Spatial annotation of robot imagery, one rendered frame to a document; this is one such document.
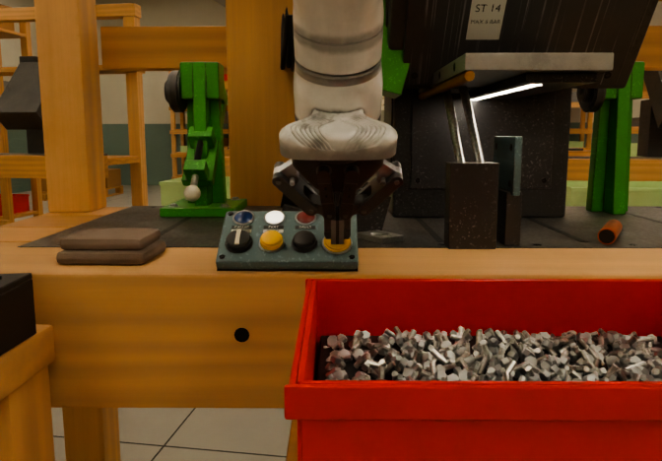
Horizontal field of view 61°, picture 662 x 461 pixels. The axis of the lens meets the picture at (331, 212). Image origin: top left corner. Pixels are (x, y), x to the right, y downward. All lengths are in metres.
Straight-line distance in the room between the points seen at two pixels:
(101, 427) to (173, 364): 0.81
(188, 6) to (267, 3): 10.82
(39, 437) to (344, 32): 0.49
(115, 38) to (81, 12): 0.09
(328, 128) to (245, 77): 0.77
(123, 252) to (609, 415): 0.50
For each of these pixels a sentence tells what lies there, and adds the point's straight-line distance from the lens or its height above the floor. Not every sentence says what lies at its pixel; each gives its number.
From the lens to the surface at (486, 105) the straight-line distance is 1.00.
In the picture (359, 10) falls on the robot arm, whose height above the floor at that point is 1.13.
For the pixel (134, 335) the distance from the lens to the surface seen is 0.64.
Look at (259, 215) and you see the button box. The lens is 0.64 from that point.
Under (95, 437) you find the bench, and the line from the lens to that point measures 1.46.
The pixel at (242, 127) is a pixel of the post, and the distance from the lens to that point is 1.19.
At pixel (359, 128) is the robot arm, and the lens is 0.44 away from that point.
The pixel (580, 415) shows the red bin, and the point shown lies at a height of 0.91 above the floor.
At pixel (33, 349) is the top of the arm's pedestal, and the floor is 0.84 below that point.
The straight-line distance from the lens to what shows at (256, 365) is 0.63.
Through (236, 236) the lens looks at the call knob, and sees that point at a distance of 0.61.
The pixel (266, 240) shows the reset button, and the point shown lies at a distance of 0.60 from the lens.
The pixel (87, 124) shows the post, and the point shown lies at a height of 1.06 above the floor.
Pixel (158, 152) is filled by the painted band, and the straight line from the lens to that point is 12.07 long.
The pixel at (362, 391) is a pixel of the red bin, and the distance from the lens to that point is 0.29.
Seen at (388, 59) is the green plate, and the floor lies 1.15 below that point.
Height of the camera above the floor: 1.04
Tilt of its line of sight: 8 degrees down
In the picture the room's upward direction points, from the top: straight up
